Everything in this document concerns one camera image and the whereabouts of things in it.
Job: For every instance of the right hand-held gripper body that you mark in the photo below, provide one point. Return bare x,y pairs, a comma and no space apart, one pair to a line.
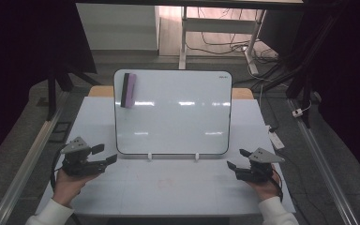
264,156

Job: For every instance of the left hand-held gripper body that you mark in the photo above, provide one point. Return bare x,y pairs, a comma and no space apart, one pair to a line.
76,146

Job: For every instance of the purple whiteboard eraser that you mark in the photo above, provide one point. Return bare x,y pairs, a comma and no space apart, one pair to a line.
129,90

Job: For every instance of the person's right hand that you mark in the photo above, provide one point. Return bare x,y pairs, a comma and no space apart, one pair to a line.
267,189

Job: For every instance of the person's left hand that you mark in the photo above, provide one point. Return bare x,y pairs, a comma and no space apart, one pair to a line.
67,187

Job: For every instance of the white power strip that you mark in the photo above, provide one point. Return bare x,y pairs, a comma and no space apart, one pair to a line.
276,139

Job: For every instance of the black floor socket box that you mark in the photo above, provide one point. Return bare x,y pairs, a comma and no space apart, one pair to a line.
59,132

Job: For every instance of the white whiteboard stand clip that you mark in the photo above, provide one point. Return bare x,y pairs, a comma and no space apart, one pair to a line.
149,156
197,156

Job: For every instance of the small white plug adapter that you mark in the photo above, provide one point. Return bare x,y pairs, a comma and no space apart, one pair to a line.
297,112

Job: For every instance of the black metal stand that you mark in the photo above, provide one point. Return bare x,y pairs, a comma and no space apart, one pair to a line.
52,90
306,78

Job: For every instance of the white magnetic whiteboard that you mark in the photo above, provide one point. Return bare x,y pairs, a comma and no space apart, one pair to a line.
175,125

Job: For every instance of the aluminium floor rail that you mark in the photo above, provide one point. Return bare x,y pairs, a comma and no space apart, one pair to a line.
322,162
28,162

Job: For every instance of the white metal desk frame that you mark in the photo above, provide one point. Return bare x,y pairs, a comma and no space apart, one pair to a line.
218,25

